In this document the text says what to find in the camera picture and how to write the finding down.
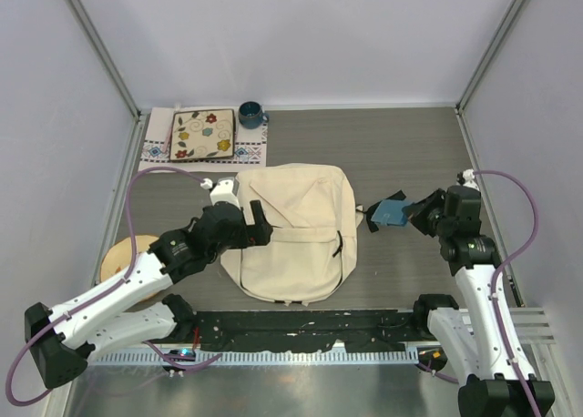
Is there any slotted grey cable duct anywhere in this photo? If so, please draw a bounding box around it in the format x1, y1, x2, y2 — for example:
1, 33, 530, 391
95, 347, 419, 366

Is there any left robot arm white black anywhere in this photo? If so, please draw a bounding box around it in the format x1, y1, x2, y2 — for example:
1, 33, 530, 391
25, 200, 272, 390

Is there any purple cable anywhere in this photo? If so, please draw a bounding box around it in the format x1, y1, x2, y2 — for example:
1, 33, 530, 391
0, 167, 224, 407
416, 169, 544, 417

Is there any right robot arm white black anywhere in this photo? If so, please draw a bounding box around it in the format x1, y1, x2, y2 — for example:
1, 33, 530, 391
404, 185, 555, 416

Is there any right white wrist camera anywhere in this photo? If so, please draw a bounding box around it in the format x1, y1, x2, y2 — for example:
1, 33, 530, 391
456, 169, 480, 191

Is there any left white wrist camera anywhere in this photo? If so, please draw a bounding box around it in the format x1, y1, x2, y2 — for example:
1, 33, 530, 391
200, 177, 240, 208

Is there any dark blue ceramic mug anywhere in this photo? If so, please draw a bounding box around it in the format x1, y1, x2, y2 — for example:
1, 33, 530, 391
238, 101, 269, 129

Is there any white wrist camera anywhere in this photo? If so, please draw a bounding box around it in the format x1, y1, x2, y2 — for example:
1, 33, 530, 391
200, 177, 240, 208
456, 169, 480, 191

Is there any round wooden bird coaster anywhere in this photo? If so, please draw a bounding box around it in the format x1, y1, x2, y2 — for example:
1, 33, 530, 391
99, 235, 158, 291

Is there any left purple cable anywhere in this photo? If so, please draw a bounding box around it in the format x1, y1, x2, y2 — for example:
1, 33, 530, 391
0, 167, 224, 407

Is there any white patterned placemat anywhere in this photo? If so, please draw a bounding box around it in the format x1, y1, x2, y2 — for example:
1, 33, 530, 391
138, 107, 268, 172

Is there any floral square ceramic plate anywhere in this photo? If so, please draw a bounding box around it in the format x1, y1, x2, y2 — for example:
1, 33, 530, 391
169, 109, 236, 162

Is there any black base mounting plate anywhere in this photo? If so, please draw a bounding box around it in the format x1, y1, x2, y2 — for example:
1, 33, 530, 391
145, 308, 445, 352

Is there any cream canvas backpack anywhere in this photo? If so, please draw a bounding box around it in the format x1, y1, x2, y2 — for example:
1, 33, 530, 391
220, 164, 365, 305

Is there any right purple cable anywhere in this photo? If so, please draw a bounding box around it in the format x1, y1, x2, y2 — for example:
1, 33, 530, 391
416, 169, 544, 417

